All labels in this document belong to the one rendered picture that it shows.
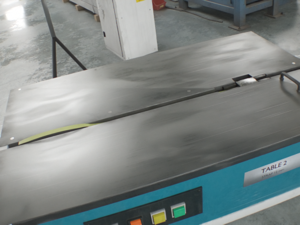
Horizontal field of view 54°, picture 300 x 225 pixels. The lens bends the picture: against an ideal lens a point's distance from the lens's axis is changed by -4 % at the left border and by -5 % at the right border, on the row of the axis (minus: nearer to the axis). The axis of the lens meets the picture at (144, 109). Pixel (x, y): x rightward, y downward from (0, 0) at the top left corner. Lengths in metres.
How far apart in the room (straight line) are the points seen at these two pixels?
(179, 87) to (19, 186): 0.48
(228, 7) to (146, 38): 1.05
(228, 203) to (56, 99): 0.55
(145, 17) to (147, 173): 2.26
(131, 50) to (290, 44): 1.46
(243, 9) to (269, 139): 2.72
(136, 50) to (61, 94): 1.93
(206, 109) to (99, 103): 0.29
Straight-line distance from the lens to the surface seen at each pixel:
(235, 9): 3.33
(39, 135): 0.78
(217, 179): 0.66
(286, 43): 3.03
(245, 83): 0.87
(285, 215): 1.48
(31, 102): 0.95
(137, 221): 0.64
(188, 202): 0.67
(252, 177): 0.71
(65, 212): 0.60
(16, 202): 0.65
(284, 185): 0.81
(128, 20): 2.70
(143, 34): 2.80
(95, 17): 4.13
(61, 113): 0.85
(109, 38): 3.00
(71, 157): 0.69
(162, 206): 0.64
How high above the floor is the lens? 1.17
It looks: 34 degrees down
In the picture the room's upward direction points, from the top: 9 degrees counter-clockwise
